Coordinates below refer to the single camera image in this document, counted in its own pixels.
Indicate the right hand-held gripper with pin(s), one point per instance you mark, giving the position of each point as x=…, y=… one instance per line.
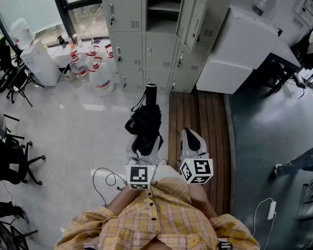
x=199, y=169

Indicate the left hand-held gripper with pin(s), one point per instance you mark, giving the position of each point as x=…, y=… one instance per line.
x=141, y=177

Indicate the black umbrella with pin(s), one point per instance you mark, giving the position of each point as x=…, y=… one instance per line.
x=146, y=121

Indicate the grey metal locker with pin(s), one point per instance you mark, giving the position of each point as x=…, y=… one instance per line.
x=127, y=48

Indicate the person's left forearm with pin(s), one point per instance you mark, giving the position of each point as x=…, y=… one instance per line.
x=121, y=200

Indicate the person's right forearm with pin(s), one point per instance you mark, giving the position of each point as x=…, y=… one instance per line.
x=202, y=199

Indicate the black-headed keys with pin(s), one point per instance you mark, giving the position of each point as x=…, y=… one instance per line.
x=111, y=23

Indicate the white trousers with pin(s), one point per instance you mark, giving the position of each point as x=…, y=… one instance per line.
x=169, y=173

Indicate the yellow plaid shirt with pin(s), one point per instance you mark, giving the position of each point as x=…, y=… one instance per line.
x=156, y=217

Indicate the brown wooden slat mat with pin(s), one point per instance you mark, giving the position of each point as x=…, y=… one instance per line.
x=206, y=118

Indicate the black harness buckle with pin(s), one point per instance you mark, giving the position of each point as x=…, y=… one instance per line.
x=89, y=248
x=224, y=244

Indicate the large white box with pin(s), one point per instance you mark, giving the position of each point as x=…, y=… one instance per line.
x=232, y=51

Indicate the black office chair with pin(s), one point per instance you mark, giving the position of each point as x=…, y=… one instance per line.
x=7, y=160

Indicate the black metal stand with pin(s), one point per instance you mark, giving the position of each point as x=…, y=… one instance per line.
x=7, y=230

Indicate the white table black legs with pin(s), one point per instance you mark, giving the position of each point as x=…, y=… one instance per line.
x=287, y=53

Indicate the white water dispenser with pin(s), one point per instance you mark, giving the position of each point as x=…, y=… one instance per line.
x=40, y=64

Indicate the clear drinking cup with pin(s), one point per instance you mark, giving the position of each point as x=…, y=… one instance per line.
x=77, y=39

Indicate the black thermos flask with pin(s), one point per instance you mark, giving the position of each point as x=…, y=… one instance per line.
x=61, y=40

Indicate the black hanging clothes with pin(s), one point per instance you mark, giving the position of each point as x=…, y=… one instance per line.
x=307, y=51

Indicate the black folding chair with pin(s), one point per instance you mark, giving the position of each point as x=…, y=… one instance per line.
x=13, y=74

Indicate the clear plastic bottle green label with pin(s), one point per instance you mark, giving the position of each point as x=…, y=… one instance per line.
x=260, y=6

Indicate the clear dispenser water barrel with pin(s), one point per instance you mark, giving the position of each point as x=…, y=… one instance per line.
x=21, y=34

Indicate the black window frame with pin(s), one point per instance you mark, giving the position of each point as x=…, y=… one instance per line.
x=61, y=6

